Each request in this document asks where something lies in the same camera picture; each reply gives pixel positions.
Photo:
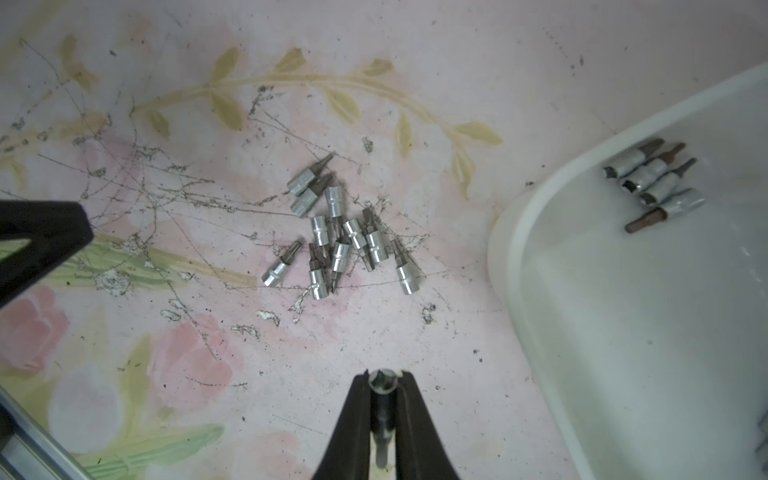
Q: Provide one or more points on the aluminium mounting rail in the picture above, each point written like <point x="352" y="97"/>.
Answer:
<point x="28" y="451"/>

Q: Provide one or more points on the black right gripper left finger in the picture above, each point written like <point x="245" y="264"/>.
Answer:
<point x="347" y="455"/>

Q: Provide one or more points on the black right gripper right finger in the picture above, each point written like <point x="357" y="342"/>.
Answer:
<point x="419" y="452"/>

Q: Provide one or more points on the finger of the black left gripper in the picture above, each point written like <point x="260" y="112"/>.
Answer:
<point x="54" y="231"/>

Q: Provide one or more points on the silver bit pile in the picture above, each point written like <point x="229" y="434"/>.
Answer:
<point x="627" y="161"/>
<point x="405" y="270"/>
<point x="335" y="201"/>
<point x="276" y="273"/>

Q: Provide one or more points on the silver bit pile bottom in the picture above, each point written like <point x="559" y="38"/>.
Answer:
<point x="276" y="273"/>

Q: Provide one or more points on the silver bit brown tip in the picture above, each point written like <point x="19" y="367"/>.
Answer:
<point x="301" y="182"/>

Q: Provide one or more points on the white plastic storage box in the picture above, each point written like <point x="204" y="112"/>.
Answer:
<point x="650" y="348"/>

